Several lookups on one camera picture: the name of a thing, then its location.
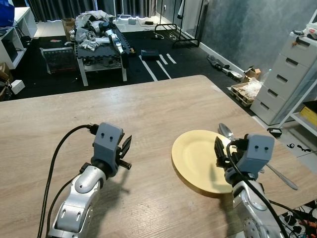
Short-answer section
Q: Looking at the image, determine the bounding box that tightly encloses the silver metal spoon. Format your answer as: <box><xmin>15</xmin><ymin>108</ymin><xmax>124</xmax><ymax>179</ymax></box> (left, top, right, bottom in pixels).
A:
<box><xmin>218</xmin><ymin>123</ymin><xmax>299</xmax><ymax>191</ymax></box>

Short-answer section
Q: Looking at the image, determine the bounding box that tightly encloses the yellow round plate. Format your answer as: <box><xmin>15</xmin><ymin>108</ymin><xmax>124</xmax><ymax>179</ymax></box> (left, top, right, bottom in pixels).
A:
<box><xmin>171</xmin><ymin>130</ymin><xmax>263</xmax><ymax>195</ymax></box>

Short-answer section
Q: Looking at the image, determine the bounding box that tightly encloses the black power adapter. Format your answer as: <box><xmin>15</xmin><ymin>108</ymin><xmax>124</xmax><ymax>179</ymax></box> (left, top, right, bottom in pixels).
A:
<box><xmin>267</xmin><ymin>128</ymin><xmax>283</xmax><ymax>138</ymax></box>

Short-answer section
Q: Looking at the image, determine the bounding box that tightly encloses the wooden tray with white stuff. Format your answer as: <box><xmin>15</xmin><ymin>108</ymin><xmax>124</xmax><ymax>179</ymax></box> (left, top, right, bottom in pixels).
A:
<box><xmin>230</xmin><ymin>78</ymin><xmax>263</xmax><ymax>108</ymax></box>

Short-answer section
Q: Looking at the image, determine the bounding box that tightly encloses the small open cardboard box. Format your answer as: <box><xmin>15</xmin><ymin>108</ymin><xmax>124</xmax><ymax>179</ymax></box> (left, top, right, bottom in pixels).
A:
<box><xmin>244</xmin><ymin>67</ymin><xmax>262</xmax><ymax>82</ymax></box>

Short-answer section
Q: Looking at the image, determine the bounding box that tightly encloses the yellow flat box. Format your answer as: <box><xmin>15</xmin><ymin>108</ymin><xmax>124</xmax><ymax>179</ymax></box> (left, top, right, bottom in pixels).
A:
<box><xmin>300</xmin><ymin>107</ymin><xmax>317</xmax><ymax>124</ymax></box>

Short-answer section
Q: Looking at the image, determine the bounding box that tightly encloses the long black floor tool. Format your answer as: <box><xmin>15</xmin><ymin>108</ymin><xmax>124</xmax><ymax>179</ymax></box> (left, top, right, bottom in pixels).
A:
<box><xmin>207</xmin><ymin>55</ymin><xmax>244</xmax><ymax>82</ymax></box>

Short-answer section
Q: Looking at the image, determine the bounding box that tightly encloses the white drawer cabinet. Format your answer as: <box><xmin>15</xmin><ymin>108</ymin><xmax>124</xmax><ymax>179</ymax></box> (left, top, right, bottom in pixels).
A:
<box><xmin>250</xmin><ymin>31</ymin><xmax>317</xmax><ymax>125</ymax></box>

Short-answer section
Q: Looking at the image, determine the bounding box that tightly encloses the white-legged black workbench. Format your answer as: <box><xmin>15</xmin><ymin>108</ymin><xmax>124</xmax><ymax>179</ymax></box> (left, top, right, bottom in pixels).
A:
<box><xmin>74</xmin><ymin>25</ymin><xmax>132</xmax><ymax>87</ymax></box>

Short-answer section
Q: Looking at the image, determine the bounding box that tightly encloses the flat dark blue box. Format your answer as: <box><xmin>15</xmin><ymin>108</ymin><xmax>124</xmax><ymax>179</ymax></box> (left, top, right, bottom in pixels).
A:
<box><xmin>141</xmin><ymin>49</ymin><xmax>160</xmax><ymax>59</ymax></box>

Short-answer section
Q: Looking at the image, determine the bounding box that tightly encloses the black plastic crate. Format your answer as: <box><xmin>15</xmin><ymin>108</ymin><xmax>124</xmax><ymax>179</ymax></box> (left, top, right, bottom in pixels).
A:
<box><xmin>41</xmin><ymin>47</ymin><xmax>77</xmax><ymax>75</ymax></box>

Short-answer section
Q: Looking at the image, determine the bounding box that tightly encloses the black metal clothes rack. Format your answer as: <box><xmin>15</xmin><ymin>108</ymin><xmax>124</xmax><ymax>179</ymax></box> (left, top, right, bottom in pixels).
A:
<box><xmin>155</xmin><ymin>0</ymin><xmax>201</xmax><ymax>49</ymax></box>

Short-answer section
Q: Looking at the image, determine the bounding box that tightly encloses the pile of robot parts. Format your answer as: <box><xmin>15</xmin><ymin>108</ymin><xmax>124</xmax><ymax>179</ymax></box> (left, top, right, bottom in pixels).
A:
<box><xmin>74</xmin><ymin>10</ymin><xmax>124</xmax><ymax>50</ymax></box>

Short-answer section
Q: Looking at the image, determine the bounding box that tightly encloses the small white box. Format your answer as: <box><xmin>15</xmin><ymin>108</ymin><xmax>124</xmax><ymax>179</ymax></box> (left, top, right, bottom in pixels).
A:
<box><xmin>10</xmin><ymin>79</ymin><xmax>25</xmax><ymax>95</ymax></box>

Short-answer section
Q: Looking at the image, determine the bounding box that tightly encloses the tall brown cardboard box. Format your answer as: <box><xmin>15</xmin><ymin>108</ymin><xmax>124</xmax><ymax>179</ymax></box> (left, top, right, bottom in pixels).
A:
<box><xmin>62</xmin><ymin>18</ymin><xmax>77</xmax><ymax>40</ymax></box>

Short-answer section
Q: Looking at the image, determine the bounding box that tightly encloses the plastic bag with red items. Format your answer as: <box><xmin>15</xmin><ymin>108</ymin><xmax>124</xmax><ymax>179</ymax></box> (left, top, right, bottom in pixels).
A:
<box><xmin>292</xmin><ymin>27</ymin><xmax>317</xmax><ymax>41</ymax></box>

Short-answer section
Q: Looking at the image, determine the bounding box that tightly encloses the white hanging garment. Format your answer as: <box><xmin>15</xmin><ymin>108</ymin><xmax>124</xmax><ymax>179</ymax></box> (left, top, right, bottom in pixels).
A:
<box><xmin>174</xmin><ymin>0</ymin><xmax>205</xmax><ymax>35</ymax></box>

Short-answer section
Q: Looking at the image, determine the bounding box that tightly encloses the dark grey curtain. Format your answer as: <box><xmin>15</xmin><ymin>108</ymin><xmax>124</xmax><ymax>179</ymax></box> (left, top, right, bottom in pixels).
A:
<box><xmin>27</xmin><ymin>0</ymin><xmax>159</xmax><ymax>21</ymax></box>

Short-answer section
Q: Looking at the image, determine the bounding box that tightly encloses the white shelf unit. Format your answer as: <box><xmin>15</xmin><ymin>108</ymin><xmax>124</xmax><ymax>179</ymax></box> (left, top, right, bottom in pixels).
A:
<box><xmin>0</xmin><ymin>6</ymin><xmax>38</xmax><ymax>70</ymax></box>

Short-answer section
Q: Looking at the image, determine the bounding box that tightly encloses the blue plastic container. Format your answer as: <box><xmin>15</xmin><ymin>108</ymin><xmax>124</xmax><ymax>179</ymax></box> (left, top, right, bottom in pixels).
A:
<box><xmin>0</xmin><ymin>0</ymin><xmax>15</xmax><ymax>26</ymax></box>

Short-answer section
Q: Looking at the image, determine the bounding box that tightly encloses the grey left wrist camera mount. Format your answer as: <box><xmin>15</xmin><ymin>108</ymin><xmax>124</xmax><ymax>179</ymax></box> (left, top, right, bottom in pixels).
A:
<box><xmin>92</xmin><ymin>122</ymin><xmax>125</xmax><ymax>172</ymax></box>

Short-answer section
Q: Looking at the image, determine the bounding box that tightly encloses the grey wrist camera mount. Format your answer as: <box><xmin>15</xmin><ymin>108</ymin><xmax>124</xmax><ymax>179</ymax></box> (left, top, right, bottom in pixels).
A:
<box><xmin>239</xmin><ymin>133</ymin><xmax>275</xmax><ymax>174</ymax></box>
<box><xmin>92</xmin><ymin>122</ymin><xmax>125</xmax><ymax>172</ymax></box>

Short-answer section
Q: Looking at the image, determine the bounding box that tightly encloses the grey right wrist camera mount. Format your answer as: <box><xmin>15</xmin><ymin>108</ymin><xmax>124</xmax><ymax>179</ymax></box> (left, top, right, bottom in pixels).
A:
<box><xmin>239</xmin><ymin>133</ymin><xmax>275</xmax><ymax>174</ymax></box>

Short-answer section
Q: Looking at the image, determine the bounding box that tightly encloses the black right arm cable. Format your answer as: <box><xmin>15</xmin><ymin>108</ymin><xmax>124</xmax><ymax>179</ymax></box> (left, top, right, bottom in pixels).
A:
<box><xmin>225</xmin><ymin>141</ymin><xmax>317</xmax><ymax>238</ymax></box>

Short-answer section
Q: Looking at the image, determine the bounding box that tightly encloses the tangle of cables and tools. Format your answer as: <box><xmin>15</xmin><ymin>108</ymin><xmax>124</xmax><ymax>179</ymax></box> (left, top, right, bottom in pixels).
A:
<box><xmin>280</xmin><ymin>201</ymin><xmax>317</xmax><ymax>238</ymax></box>

